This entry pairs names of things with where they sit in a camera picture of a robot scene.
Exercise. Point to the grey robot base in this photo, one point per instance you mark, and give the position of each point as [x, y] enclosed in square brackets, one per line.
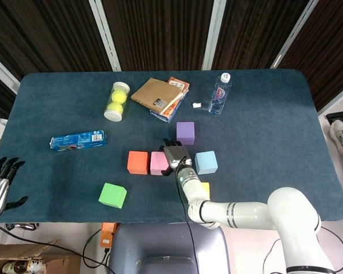
[168, 245]

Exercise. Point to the orange power strip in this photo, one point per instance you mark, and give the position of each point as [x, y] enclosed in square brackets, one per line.
[107, 235]

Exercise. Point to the brown spiral notebook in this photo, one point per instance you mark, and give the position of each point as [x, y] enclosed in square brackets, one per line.
[155, 94]

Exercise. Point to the pink foam cube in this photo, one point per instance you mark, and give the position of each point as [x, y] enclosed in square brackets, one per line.
[158, 163]

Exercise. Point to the brown cardboard box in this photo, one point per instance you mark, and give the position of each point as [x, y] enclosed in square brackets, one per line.
[60, 262]

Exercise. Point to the clear tennis ball tube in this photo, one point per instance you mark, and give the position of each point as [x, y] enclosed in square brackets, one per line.
[113, 115]

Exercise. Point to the orange foam cube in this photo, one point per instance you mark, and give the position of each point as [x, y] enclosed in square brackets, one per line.
[137, 162]

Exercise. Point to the clear plastic water bottle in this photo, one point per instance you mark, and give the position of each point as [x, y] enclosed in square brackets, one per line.
[218, 97]

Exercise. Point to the white sneaker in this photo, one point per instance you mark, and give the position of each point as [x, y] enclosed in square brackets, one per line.
[341, 137]

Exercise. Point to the light blue foam cube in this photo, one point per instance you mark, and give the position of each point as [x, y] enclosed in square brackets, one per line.
[206, 162]

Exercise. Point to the teal table cloth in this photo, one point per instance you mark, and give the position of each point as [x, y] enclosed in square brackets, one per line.
[260, 142]

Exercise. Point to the chrome metal bar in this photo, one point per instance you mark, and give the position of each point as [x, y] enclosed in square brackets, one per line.
[23, 227]

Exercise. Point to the yellow tennis ball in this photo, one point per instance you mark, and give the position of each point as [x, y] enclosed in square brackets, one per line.
[115, 108]
[119, 96]

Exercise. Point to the white frame post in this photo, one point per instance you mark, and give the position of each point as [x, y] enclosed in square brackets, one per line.
[3, 71]
[291, 31]
[214, 34]
[105, 34]

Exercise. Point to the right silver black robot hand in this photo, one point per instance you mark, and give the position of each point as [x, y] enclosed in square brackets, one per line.
[175, 155]

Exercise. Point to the small white eraser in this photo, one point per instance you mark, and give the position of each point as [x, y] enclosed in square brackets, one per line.
[197, 105]

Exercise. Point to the bottle in cardboard box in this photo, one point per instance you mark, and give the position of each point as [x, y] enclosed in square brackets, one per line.
[17, 267]

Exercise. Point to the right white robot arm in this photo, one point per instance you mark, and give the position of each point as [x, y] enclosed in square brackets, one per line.
[245, 212]

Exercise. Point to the blue Oreo cookie box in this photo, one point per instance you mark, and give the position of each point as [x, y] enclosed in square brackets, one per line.
[78, 140]

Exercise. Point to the green foam cube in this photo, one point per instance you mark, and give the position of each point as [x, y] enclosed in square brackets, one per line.
[113, 196]

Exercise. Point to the blue orange card box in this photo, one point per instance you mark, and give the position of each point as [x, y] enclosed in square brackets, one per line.
[178, 84]

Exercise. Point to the yellow foam cube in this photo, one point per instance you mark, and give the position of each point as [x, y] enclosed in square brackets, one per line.
[206, 189]

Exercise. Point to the purple foam cube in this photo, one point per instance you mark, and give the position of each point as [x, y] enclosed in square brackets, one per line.
[185, 132]

